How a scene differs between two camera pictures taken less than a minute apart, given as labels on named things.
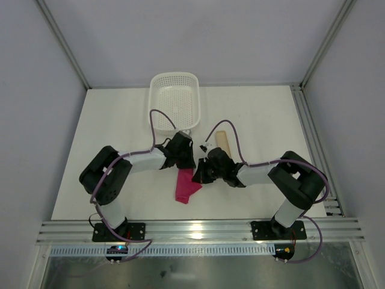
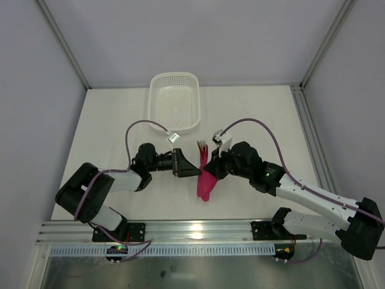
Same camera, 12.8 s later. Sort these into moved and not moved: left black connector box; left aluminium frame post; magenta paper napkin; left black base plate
Moved: magenta paper napkin
Not moved: left black connector box; left black base plate; left aluminium frame post
